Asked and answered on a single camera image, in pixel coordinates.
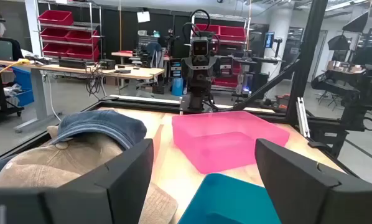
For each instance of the wooden workbench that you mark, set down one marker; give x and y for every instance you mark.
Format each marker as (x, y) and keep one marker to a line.
(136, 72)

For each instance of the white paper sign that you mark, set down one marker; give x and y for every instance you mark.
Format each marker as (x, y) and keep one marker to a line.
(143, 17)

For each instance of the silver frame bracket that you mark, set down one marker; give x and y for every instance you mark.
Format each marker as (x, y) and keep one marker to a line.
(302, 118)

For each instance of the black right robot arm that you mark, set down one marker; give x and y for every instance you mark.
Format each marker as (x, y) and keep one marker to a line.
(198, 99)

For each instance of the red plastic storage bin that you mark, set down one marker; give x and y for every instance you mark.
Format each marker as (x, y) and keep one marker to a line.
(81, 53)
(81, 36)
(226, 82)
(54, 49)
(209, 28)
(53, 34)
(232, 33)
(55, 17)

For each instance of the black softbox light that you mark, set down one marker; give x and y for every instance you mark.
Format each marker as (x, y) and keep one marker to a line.
(357, 23)
(338, 43)

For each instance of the computer monitor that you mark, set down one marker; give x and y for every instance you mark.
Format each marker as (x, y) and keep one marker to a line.
(269, 40)

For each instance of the blue waste bin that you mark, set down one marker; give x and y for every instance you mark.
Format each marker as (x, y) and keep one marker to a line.
(177, 87)

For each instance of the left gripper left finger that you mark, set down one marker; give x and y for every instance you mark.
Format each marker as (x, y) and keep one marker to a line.
(111, 186)

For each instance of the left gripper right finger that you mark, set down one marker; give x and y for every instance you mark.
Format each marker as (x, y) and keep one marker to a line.
(304, 193)

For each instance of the pink plastic bin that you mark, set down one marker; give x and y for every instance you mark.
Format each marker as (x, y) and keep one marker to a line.
(223, 140)

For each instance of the teal plastic bin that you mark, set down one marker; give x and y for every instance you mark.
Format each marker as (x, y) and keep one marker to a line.
(229, 202)

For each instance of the blue plastic storage bin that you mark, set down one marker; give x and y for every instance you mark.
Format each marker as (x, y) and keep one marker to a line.
(22, 84)

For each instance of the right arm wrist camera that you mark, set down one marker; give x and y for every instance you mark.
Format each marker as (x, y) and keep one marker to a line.
(200, 47)

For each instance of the blue denim cap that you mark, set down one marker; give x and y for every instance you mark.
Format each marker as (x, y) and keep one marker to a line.
(105, 124)

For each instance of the black equipment box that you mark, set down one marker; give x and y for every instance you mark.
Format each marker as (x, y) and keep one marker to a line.
(107, 64)
(72, 63)

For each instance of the beige khaki cap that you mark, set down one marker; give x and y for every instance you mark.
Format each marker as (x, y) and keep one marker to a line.
(49, 168)

